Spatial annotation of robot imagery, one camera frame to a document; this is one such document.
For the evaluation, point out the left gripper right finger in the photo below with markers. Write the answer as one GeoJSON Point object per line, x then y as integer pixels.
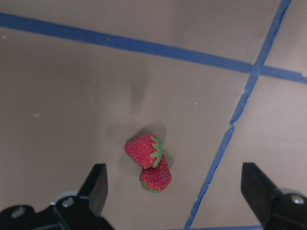
{"type": "Point", "coordinates": [261, 194]}

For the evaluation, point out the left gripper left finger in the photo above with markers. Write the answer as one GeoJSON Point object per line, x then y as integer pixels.
{"type": "Point", "coordinates": [94, 188]}

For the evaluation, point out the red strawberry with leaves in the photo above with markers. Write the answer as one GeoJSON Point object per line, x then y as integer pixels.
{"type": "Point", "coordinates": [146, 150]}

